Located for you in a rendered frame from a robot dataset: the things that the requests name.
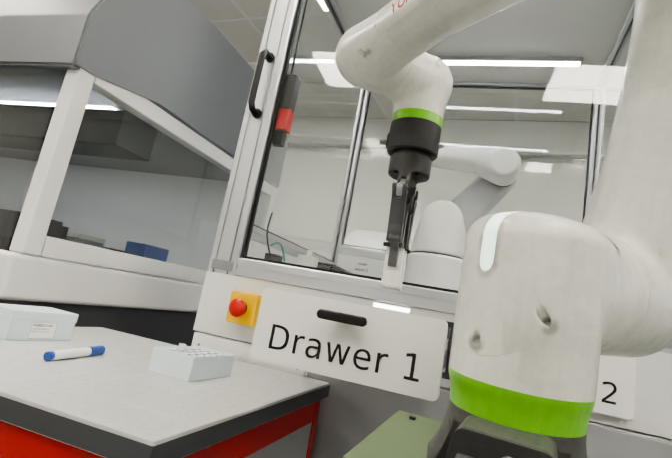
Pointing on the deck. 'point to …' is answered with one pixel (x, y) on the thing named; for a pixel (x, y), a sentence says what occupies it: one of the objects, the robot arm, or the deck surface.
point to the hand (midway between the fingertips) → (393, 269)
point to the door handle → (258, 81)
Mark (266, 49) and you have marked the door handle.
